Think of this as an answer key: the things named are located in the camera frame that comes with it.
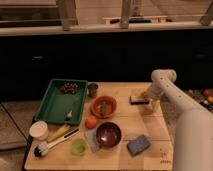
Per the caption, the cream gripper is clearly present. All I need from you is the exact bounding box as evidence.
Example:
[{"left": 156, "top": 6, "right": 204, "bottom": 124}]
[{"left": 141, "top": 92, "right": 160, "bottom": 112}]

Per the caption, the black whiteboard eraser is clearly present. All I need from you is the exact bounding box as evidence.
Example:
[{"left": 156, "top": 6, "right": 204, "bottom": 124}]
[{"left": 130, "top": 96, "right": 149, "bottom": 105}]

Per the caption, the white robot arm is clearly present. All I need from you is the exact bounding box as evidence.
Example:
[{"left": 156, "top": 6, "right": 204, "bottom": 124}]
[{"left": 146, "top": 69, "right": 213, "bottom": 171}]

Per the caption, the blue sponge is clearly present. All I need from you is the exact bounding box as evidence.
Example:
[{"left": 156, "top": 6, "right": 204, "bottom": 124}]
[{"left": 127, "top": 135, "right": 150, "bottom": 156}]

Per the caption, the green pepper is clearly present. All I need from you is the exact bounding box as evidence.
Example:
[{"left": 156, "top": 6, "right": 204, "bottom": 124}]
[{"left": 101, "top": 101, "right": 107, "bottom": 116}]

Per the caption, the orange bowl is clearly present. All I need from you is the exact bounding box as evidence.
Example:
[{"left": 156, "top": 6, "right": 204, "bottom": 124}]
[{"left": 91, "top": 96, "right": 117, "bottom": 119}]

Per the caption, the dark red bowl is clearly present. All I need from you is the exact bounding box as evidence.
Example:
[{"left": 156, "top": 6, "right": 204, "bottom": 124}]
[{"left": 95, "top": 122, "right": 122, "bottom": 148}]

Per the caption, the orange tangerine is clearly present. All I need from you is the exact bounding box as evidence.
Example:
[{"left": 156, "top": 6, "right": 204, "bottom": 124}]
[{"left": 85, "top": 116, "right": 98, "bottom": 129}]

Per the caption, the blue grey cloth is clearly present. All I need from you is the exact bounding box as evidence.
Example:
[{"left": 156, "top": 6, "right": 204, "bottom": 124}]
[{"left": 85, "top": 129, "right": 100, "bottom": 152}]

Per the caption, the bunch of dark grapes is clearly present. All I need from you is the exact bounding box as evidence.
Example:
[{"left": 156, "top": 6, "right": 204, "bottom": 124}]
[{"left": 60, "top": 83, "right": 78, "bottom": 94}]

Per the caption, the garlic bulb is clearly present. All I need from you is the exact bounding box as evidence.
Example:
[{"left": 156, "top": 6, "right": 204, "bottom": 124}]
[{"left": 66, "top": 110, "right": 73, "bottom": 120}]

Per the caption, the small green cup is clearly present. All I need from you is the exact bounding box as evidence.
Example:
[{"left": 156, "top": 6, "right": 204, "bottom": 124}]
[{"left": 70, "top": 138, "right": 86, "bottom": 156}]

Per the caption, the green plastic tray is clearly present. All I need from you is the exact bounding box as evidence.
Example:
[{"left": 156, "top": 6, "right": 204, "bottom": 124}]
[{"left": 35, "top": 79, "right": 88, "bottom": 125}]

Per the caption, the yellow banana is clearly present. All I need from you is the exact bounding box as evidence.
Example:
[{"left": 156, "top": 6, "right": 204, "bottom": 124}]
[{"left": 47, "top": 125, "right": 70, "bottom": 142}]

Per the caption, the white round container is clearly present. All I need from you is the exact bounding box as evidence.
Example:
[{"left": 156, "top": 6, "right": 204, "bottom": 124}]
[{"left": 29, "top": 121, "right": 49, "bottom": 140}]

